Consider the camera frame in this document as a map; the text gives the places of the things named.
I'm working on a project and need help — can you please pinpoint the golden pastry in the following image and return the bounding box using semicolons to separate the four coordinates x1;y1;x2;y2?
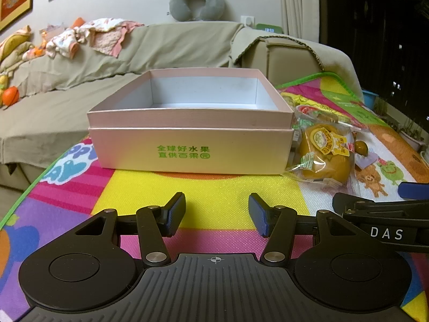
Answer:
285;121;358;187
315;112;367;132

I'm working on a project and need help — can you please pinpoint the red label jelly cup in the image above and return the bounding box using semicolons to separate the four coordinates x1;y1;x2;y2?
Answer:
295;104;336;125

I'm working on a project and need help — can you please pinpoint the cream curtain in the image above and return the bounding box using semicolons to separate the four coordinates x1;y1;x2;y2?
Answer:
280;0;323;45

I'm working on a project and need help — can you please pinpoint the orange ball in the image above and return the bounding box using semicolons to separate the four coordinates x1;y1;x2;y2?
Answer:
2;86;20;107

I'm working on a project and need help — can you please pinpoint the dark potted plant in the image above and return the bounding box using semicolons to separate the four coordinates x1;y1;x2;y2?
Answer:
373;97;390;122

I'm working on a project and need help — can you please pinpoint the small brown round fruit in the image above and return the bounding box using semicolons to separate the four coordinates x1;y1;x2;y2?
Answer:
354;140;370;158

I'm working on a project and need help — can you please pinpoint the colourful cartoon play mat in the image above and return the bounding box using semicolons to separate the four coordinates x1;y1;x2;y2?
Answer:
0;72;429;322

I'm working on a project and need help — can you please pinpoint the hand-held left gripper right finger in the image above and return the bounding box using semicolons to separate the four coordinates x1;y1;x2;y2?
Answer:
249;193;351;266

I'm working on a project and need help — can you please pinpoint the beige sofa throw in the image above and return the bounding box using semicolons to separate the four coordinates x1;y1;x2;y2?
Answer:
230;27;364;98

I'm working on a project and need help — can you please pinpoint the green digital clock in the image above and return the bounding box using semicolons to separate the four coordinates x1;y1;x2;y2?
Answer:
255;23;285;36

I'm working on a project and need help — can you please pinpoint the grey neck pillow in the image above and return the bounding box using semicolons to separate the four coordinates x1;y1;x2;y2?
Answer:
168;0;226;22

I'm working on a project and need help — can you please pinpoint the pile of baby clothes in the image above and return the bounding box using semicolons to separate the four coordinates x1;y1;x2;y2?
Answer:
42;18;145;60

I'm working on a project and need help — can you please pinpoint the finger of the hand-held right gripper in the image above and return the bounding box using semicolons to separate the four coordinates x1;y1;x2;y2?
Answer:
333;193;429;222
399;182;429;202

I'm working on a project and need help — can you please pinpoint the blue bucket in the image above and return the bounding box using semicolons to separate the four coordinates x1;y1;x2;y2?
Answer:
362;90;380;108

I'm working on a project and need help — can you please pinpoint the pink cardboard box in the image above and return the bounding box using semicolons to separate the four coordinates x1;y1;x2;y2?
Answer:
86;69;295;175

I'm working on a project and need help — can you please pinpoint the yellow stuffed toy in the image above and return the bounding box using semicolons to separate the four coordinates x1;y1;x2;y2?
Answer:
0;25;35;74

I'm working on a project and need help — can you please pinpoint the white potted plant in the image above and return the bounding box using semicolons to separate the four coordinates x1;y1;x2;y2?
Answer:
399;117;427;152

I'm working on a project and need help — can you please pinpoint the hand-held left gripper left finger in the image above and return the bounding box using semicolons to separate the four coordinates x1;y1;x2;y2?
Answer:
75;192;186;266

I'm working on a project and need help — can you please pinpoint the beige sofa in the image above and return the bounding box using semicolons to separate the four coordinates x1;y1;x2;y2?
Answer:
0;20;364;188

